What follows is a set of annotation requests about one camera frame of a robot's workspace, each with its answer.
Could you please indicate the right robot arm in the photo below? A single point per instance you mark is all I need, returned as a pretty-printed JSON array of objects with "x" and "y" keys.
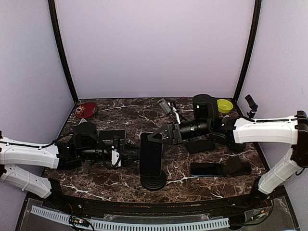
[{"x": 235, "y": 132}]

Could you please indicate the blue edged black phone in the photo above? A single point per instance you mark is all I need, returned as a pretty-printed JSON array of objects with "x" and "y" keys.
[{"x": 206, "y": 169}]

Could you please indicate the black gooseneck phone stand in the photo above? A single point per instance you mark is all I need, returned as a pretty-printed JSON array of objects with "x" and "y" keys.
[{"x": 154, "y": 183}]

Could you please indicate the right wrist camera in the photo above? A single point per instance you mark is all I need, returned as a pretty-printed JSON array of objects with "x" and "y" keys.
[{"x": 169, "y": 109}]

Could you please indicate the black front tripod phone stand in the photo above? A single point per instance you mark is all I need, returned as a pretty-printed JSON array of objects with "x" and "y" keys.
[{"x": 253, "y": 106}]

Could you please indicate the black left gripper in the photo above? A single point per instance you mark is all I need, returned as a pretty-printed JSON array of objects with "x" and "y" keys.
[{"x": 123, "y": 159}]

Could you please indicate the dark phone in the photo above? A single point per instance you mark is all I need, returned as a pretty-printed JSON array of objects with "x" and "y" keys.
[{"x": 200, "y": 146}]

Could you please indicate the lime green plastic bowl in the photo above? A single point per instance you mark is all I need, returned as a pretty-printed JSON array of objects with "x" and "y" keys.
[{"x": 224, "y": 106}]

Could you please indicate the white cable duct strip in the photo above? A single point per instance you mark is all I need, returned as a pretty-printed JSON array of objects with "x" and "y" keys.
[{"x": 128, "y": 223}]

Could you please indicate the purple phone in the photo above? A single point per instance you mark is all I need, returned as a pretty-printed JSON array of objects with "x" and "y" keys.
[
  {"x": 112, "y": 134},
  {"x": 150, "y": 157}
]

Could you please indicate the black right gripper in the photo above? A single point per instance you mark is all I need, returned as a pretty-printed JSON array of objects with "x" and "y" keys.
[{"x": 177, "y": 139}]

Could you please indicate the red patterned round plate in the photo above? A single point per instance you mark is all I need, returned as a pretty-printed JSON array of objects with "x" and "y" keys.
[{"x": 86, "y": 110}]

